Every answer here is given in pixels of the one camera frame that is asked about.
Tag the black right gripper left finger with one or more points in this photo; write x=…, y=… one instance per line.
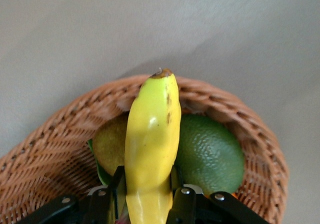
x=75, y=206

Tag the small orange fruit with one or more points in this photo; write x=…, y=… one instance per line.
x=234, y=195

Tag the yellow banana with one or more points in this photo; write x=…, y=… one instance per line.
x=152, y=146

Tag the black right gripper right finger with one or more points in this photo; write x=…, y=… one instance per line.
x=212, y=209

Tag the yellow-green kiwi fruit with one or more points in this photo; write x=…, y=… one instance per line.
x=111, y=149

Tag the green avocado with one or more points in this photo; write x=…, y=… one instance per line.
x=212, y=154

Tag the brown wicker basket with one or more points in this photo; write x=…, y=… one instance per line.
x=50, y=159

